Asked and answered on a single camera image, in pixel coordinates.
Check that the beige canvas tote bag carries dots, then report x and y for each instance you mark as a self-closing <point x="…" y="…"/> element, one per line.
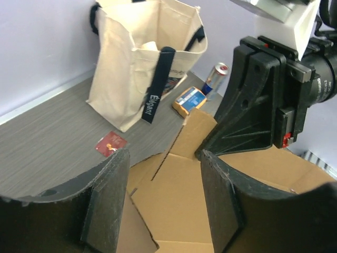
<point x="146" y="50"/>

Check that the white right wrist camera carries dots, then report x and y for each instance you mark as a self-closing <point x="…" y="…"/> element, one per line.
<point x="289" y="23"/>

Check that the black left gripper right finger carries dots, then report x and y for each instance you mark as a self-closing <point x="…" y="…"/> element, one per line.
<point x="246" y="215"/>

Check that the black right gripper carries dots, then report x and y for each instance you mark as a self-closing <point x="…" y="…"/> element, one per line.
<point x="267" y="97"/>

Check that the orange blue small box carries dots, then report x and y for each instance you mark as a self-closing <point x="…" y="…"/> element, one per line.
<point x="188" y="100"/>

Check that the small red card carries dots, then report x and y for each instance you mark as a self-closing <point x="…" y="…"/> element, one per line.
<point x="110" y="143"/>

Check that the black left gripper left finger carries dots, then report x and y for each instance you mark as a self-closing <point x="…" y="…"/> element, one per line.
<point x="83" y="214"/>

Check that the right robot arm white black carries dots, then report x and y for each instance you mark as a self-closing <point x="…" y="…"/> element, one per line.
<point x="322" y="42"/>

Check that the silver blue energy drink can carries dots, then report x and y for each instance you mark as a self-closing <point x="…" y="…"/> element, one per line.
<point x="214" y="80"/>

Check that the brown cardboard box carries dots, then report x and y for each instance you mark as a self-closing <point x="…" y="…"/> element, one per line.
<point x="168" y="191"/>

